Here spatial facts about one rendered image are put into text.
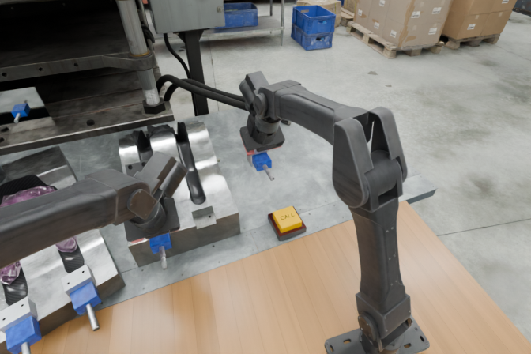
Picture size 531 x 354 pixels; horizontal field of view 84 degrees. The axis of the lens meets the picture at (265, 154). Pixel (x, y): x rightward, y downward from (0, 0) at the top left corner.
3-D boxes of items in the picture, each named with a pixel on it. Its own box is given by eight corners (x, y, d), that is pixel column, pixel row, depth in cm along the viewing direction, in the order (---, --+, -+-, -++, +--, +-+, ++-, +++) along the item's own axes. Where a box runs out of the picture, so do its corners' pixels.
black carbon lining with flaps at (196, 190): (210, 207, 77) (205, 181, 71) (145, 226, 72) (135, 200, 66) (186, 134, 101) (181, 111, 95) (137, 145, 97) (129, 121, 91)
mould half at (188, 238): (240, 233, 78) (238, 199, 70) (138, 268, 71) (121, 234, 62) (200, 133, 114) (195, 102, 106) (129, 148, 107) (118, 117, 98)
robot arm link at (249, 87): (230, 95, 69) (238, 59, 59) (261, 87, 73) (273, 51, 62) (251, 135, 66) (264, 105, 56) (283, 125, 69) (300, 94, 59)
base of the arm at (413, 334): (327, 326, 54) (346, 370, 49) (419, 295, 58) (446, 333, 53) (322, 342, 59) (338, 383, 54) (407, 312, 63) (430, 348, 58)
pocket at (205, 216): (218, 227, 73) (216, 219, 71) (197, 235, 72) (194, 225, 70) (213, 215, 77) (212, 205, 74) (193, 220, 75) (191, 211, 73)
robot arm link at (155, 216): (146, 188, 57) (139, 177, 50) (172, 201, 57) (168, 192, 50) (124, 220, 54) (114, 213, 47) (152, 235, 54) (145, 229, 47)
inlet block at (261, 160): (281, 184, 77) (281, 168, 74) (263, 189, 76) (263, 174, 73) (262, 155, 87) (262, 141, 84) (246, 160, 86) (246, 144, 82)
